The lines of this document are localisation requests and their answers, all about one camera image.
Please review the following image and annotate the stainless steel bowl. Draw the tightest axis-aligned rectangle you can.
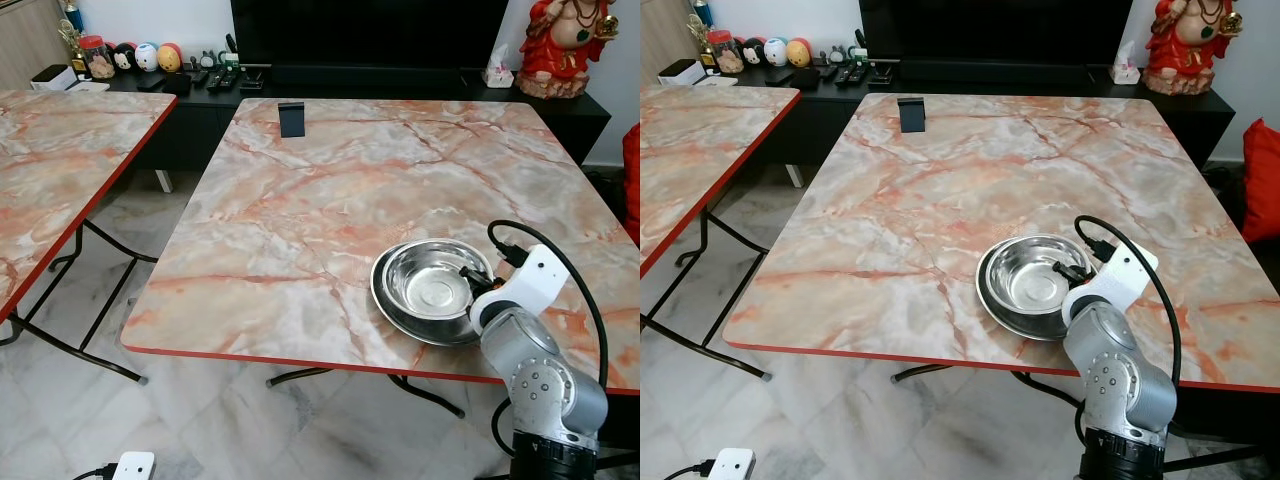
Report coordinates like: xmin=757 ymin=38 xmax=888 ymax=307
xmin=984 ymin=236 xmax=1095 ymax=317
xmin=384 ymin=240 xmax=497 ymax=322

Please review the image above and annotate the stainless steel plate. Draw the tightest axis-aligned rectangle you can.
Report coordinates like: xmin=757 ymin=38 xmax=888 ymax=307
xmin=369 ymin=239 xmax=501 ymax=349
xmin=974 ymin=234 xmax=1097 ymax=343

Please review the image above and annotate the red cushion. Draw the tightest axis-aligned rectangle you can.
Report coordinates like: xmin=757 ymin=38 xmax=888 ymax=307
xmin=621 ymin=124 xmax=641 ymax=247
xmin=1239 ymin=117 xmax=1280 ymax=245

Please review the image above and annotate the white tissue box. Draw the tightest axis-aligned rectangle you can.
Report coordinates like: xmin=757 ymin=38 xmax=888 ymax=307
xmin=483 ymin=44 xmax=516 ymax=90
xmin=1109 ymin=39 xmax=1142 ymax=86

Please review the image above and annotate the red robed statue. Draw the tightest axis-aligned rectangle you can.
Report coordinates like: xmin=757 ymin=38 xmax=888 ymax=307
xmin=516 ymin=0 xmax=601 ymax=100
xmin=1142 ymin=0 xmax=1247 ymax=97

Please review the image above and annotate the black television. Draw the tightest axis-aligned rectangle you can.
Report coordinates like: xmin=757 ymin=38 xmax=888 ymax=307
xmin=857 ymin=0 xmax=1137 ymax=68
xmin=229 ymin=0 xmax=512 ymax=73

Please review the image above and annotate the small white box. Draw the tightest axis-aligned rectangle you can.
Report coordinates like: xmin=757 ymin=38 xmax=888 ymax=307
xmin=29 ymin=64 xmax=80 ymax=93
xmin=657 ymin=59 xmax=707 ymax=88

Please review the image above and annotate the light wooden cabinet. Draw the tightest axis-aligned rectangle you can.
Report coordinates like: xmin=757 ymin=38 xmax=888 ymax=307
xmin=640 ymin=0 xmax=703 ymax=87
xmin=0 ymin=0 xmax=73 ymax=93

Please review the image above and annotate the clear jar with red lid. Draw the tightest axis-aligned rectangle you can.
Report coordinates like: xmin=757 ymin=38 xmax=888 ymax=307
xmin=79 ymin=34 xmax=115 ymax=82
xmin=707 ymin=29 xmax=744 ymax=77

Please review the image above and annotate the gold trophy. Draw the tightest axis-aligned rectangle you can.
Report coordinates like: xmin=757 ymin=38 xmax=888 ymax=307
xmin=685 ymin=0 xmax=714 ymax=48
xmin=56 ymin=0 xmax=87 ymax=53

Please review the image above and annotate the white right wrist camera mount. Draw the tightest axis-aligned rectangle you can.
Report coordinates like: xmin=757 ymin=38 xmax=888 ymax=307
xmin=1061 ymin=241 xmax=1162 ymax=318
xmin=469 ymin=244 xmax=574 ymax=323

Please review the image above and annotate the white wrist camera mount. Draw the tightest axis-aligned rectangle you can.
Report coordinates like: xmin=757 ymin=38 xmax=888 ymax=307
xmin=111 ymin=451 xmax=157 ymax=480
xmin=469 ymin=244 xmax=574 ymax=323
xmin=711 ymin=447 xmax=757 ymax=480
xmin=1061 ymin=241 xmax=1162 ymax=318

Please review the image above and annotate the black metal table frame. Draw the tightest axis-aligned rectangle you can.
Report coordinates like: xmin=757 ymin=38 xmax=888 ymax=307
xmin=889 ymin=360 xmax=1089 ymax=413
xmin=640 ymin=205 xmax=773 ymax=383
xmin=264 ymin=364 xmax=468 ymax=421
xmin=0 ymin=215 xmax=163 ymax=387

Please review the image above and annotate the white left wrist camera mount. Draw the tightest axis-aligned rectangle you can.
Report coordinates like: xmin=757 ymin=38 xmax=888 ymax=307
xmin=111 ymin=451 xmax=157 ymax=480
xmin=711 ymin=447 xmax=757 ymax=480

